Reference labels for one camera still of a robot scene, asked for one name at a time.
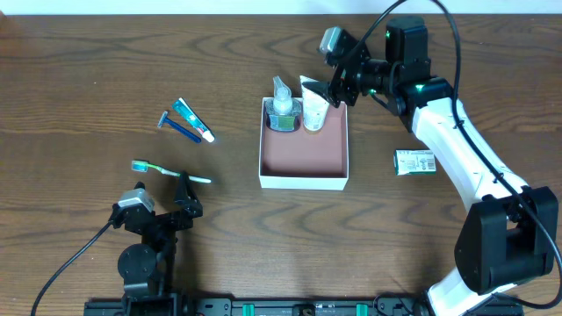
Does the small toothpaste tube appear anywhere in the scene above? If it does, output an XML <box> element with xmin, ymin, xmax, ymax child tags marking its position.
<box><xmin>172</xmin><ymin>97</ymin><xmax>215</xmax><ymax>143</ymax></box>

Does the black camera cable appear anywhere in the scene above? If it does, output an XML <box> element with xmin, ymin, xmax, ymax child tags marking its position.
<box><xmin>337</xmin><ymin>0</ymin><xmax>562</xmax><ymax>311</ymax></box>
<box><xmin>29</xmin><ymin>220</ymin><xmax>114</xmax><ymax>316</ymax></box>

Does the green toothbrush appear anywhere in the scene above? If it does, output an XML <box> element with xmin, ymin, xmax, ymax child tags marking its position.
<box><xmin>131</xmin><ymin>160</ymin><xmax>212</xmax><ymax>183</ymax></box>

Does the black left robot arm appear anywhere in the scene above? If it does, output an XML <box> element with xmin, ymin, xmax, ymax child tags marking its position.
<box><xmin>110</xmin><ymin>171</ymin><xmax>203</xmax><ymax>298</ymax></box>

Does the white cardboard box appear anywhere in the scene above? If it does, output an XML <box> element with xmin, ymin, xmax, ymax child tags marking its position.
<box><xmin>258</xmin><ymin>106</ymin><xmax>349</xmax><ymax>190</ymax></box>

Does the black right camera cable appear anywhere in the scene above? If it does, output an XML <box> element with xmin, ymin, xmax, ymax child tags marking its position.
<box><xmin>337</xmin><ymin>0</ymin><xmax>562</xmax><ymax>311</ymax></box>

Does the clear soap pump bottle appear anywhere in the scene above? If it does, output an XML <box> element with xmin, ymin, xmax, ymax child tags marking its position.
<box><xmin>263</xmin><ymin>76</ymin><xmax>302</xmax><ymax>133</ymax></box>

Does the black left camera cable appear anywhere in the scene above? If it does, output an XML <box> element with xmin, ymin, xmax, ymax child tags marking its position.
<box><xmin>29</xmin><ymin>220</ymin><xmax>114</xmax><ymax>316</ymax></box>

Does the white lotion tube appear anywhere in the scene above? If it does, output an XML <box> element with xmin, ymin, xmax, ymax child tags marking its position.
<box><xmin>299</xmin><ymin>75</ymin><xmax>330</xmax><ymax>133</ymax></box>

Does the blue disposable razor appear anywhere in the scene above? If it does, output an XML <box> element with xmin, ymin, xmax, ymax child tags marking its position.
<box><xmin>157</xmin><ymin>111</ymin><xmax>201</xmax><ymax>143</ymax></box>

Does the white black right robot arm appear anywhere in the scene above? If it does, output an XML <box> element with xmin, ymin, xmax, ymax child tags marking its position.
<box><xmin>308</xmin><ymin>16</ymin><xmax>561</xmax><ymax>315</ymax></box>

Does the green white soap box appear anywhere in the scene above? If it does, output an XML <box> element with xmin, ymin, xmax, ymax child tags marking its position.
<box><xmin>393</xmin><ymin>149</ymin><xmax>436</xmax><ymax>176</ymax></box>

